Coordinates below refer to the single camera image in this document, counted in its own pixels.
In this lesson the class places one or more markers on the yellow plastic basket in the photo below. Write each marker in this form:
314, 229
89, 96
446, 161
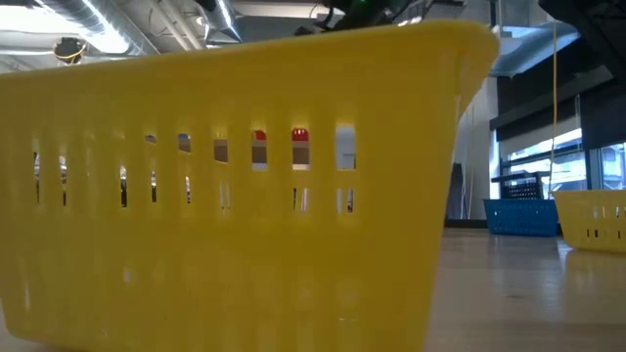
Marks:
577, 230
244, 269

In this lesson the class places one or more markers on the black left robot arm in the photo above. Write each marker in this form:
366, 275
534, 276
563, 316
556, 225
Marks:
362, 12

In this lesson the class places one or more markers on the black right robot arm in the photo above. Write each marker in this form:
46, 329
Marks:
596, 29

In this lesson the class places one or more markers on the wooden shelf with black legs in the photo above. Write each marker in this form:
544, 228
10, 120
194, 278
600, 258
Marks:
300, 154

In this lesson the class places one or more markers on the black leaning panel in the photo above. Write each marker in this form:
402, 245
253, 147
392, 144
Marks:
456, 195

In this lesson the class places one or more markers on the black background rack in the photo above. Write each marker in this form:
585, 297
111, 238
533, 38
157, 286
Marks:
523, 190

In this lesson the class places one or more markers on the black window blind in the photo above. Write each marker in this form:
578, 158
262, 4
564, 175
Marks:
604, 122

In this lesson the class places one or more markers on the silver ceiling ventilation duct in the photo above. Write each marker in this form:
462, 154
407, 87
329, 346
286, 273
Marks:
112, 24
220, 19

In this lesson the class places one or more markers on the pale large ceiling duct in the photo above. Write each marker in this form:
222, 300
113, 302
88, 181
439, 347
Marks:
528, 49

